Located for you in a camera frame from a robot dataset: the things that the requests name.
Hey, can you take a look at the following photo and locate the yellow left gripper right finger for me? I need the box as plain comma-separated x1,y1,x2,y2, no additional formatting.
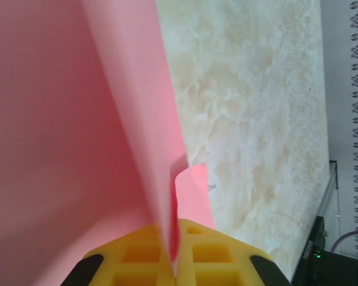
175,218,291,286

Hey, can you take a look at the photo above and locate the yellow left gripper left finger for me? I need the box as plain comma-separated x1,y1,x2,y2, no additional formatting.
64,223,177,286

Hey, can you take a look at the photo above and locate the pink paper sheet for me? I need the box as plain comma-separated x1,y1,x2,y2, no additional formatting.
0,0,217,279

